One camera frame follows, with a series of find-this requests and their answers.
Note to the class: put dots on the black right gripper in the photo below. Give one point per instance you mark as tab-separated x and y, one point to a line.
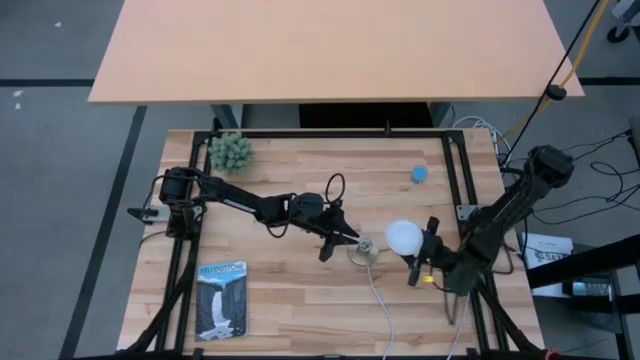
435	255

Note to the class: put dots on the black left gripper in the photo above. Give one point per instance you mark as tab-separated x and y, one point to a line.
315	212

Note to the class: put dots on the white flood lightbulb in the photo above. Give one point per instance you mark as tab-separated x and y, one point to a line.
404	237

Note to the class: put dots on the brass lamp socket base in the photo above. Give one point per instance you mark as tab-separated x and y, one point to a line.
364	250

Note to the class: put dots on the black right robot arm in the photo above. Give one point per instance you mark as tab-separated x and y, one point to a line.
510	210

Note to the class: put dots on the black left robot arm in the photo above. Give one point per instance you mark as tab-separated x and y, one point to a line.
240	202

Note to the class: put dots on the yellow tape band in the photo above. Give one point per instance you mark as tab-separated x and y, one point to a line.
428	279

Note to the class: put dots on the white printed box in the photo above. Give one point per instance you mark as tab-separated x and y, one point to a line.
547	255

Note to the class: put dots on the green plant in white pot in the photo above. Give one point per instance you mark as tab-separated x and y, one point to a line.
231	152

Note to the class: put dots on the Yellowstone waterfall book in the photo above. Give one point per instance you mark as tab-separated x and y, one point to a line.
221	300

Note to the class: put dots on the black metal rack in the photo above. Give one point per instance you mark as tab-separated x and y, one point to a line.
585	262

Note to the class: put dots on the tan wooden desk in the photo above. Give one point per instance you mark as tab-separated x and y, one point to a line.
325	50

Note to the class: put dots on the grey chair base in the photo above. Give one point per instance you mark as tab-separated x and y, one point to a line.
625	20

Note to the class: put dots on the black aluminium table frame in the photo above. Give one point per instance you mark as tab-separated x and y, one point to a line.
325	134

